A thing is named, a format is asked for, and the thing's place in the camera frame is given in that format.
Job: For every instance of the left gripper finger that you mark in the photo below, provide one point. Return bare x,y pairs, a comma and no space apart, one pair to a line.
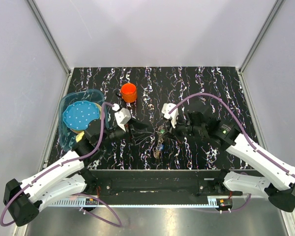
137,125
137,137

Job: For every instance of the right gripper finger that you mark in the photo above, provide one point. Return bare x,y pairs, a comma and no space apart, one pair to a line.
167,124
170,135

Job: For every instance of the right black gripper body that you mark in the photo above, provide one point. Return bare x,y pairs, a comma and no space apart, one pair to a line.
185,128

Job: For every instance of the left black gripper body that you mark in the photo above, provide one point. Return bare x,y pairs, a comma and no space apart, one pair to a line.
117,134

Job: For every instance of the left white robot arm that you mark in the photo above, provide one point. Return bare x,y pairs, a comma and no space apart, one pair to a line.
69,175

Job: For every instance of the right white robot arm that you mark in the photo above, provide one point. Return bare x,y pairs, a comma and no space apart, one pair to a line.
277,183

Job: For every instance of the orange plastic cup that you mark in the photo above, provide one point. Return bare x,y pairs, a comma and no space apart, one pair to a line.
128,92

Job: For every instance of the blue dotted plate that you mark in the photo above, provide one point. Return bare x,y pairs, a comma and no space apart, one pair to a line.
78,115

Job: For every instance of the clear blue plastic bin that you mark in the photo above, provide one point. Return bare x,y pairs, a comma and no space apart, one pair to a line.
66,135

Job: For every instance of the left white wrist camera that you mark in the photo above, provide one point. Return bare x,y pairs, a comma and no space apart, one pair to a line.
122,116

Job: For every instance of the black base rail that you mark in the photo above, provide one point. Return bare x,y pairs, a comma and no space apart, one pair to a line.
194,182

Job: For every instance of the right aluminium frame post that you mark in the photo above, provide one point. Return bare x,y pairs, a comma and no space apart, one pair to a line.
261,34

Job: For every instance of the aluminium frame post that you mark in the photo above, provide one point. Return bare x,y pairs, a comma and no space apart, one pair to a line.
261,34
47,34

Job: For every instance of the left aluminium frame post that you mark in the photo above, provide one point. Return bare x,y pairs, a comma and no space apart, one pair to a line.
47,34

